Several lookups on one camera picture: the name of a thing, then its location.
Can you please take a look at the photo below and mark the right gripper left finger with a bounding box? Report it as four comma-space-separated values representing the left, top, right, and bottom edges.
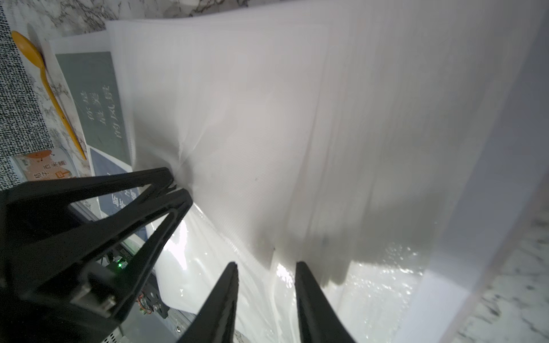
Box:
178, 262, 239, 343

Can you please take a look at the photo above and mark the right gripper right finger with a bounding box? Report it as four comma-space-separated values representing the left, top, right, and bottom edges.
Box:
295, 262, 355, 342

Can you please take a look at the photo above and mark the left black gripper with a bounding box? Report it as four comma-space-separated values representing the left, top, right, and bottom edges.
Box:
1, 167, 192, 342

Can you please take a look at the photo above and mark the green card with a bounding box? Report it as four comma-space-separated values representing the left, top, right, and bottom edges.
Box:
56, 51, 131, 164

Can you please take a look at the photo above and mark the white photo album book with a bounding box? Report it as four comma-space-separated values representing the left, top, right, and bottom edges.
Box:
44, 0, 549, 343

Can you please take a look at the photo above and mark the blue card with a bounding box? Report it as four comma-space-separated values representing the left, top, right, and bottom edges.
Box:
89, 147, 140, 218

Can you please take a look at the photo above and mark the yellow spoon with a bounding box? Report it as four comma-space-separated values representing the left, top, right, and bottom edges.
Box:
11, 31, 87, 160

